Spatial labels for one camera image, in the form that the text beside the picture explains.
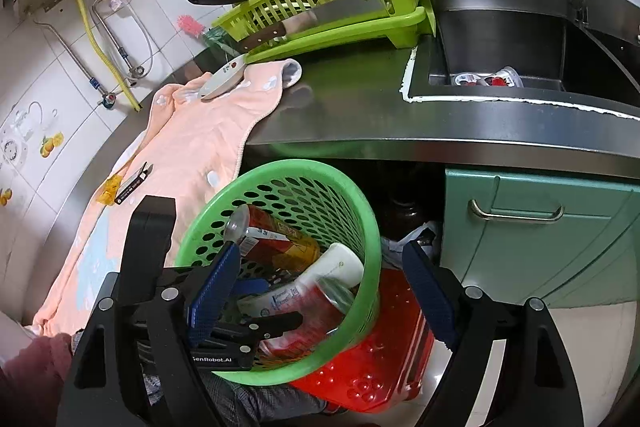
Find cleaver with wooden handle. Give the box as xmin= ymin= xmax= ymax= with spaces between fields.
xmin=239 ymin=0 xmax=386 ymax=53

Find green cabinet drawer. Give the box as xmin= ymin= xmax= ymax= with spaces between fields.
xmin=440 ymin=169 xmax=639 ymax=303

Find red lion plastic cup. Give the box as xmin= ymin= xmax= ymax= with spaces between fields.
xmin=260 ymin=277 xmax=355 ymax=361

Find white blue milk carton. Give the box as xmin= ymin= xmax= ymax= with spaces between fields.
xmin=236 ymin=283 xmax=300 ymax=317

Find white ceramic plate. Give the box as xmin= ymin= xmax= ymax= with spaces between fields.
xmin=198 ymin=54 xmax=246 ymax=101

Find yellow gas hose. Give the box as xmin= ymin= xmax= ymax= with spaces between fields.
xmin=72 ymin=0 xmax=143 ymax=113

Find white paper cup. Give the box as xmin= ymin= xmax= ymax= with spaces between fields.
xmin=295 ymin=243 xmax=364 ymax=288

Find pink bottle brush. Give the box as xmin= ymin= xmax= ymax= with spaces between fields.
xmin=177 ymin=15 xmax=241 ymax=57

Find peach pink towel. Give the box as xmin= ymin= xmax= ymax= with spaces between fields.
xmin=29 ymin=58 xmax=302 ymax=337

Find red plastic stool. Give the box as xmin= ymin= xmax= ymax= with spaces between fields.
xmin=292 ymin=269 xmax=434 ymax=414

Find black cigarette box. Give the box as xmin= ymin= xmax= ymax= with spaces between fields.
xmin=114 ymin=162 xmax=153 ymax=205

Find braided steel water hose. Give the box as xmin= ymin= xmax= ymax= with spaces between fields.
xmin=32 ymin=17 xmax=118 ymax=110

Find amber tea bottle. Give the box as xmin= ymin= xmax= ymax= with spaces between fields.
xmin=224 ymin=204 xmax=321 ymax=273

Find green mesh trash basket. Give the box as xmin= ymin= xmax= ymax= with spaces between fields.
xmin=172 ymin=159 xmax=382 ymax=386

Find lime green dish rack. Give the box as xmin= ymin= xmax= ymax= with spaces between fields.
xmin=213 ymin=0 xmax=436 ymax=64

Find yellow plastic wrapper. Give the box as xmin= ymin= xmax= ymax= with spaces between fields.
xmin=96 ymin=174 xmax=122 ymax=206

